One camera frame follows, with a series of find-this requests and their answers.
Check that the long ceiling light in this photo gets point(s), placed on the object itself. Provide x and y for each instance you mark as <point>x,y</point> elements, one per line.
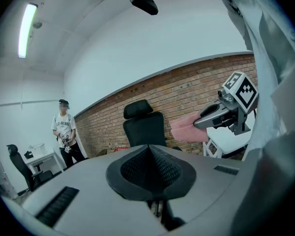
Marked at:
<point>27,31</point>

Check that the person's white shirt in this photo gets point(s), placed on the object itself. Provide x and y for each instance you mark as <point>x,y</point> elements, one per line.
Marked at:
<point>265,58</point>

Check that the black mesh chair backrest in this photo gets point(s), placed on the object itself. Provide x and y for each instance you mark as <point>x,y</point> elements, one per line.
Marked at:
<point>145,129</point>

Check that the pink cloth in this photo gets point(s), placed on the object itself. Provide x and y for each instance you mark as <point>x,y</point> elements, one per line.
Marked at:
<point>184,130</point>

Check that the black telephone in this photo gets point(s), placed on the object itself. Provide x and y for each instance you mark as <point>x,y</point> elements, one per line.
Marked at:
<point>28,154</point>

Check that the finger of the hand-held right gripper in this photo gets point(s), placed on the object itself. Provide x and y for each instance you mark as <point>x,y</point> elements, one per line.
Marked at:
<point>204,122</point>
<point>212,108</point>

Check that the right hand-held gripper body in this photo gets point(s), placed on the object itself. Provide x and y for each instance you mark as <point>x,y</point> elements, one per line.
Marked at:
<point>243,92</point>

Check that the round ceiling detector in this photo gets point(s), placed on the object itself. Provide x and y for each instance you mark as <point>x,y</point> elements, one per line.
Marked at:
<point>37,24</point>

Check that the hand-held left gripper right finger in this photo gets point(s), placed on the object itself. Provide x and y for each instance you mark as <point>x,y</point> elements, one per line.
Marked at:
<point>211,181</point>

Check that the clear plastic box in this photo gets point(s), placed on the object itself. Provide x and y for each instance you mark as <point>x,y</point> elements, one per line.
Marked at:
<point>38,149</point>

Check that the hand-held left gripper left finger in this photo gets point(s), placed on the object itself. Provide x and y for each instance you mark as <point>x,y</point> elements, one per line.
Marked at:
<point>88,181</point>

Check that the black head-worn camera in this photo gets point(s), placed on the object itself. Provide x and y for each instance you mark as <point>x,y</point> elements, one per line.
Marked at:
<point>143,2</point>

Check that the black chair headrest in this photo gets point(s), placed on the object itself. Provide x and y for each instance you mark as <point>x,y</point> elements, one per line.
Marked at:
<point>137,108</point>

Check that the black office chair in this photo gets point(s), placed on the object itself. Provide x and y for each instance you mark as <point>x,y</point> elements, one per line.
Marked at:
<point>19,166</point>

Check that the small white table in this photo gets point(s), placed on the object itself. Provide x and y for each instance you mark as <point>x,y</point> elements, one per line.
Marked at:
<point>43,157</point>

